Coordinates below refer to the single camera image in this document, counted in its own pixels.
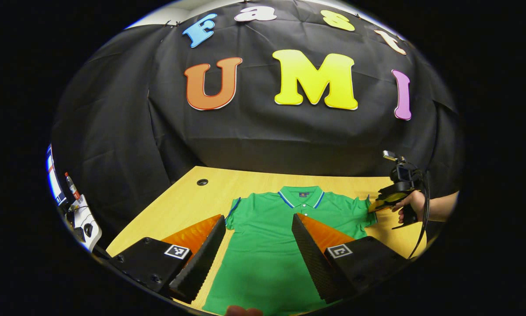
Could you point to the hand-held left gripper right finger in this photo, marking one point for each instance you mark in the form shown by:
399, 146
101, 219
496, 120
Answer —
315, 259

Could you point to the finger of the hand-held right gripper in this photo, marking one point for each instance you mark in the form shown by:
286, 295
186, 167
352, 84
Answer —
388, 198

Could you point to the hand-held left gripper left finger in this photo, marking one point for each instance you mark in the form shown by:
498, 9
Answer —
201, 263

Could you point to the green T-shirt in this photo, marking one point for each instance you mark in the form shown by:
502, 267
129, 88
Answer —
267, 228

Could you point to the white plastic device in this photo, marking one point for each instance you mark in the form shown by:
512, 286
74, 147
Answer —
89, 219

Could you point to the black backdrop cloth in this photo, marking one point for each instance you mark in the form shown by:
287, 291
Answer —
254, 136

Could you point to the small red labelled bottle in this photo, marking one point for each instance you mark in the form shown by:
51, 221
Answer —
73, 188

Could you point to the blue white display screen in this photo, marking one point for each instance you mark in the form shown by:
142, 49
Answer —
54, 175

